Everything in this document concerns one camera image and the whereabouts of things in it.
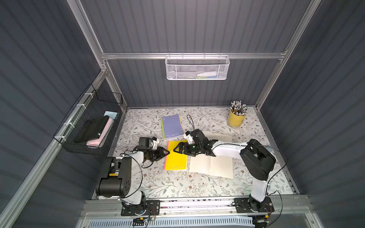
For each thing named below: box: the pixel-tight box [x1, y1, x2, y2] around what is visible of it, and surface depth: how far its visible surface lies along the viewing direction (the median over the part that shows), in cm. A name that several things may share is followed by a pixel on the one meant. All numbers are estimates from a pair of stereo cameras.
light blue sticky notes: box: [103, 111, 118, 120], surface depth 82 cm
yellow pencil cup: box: [228, 109, 247, 129], surface depth 103 cm
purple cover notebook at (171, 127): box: [160, 114, 184, 140], surface depth 110 cm
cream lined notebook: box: [189, 153, 234, 180], surface depth 89 cm
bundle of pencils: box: [230, 100, 250, 116], surface depth 98 cm
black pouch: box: [73, 115, 109, 143], surface depth 69 cm
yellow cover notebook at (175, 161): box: [163, 140, 188, 171], surface depth 91 cm
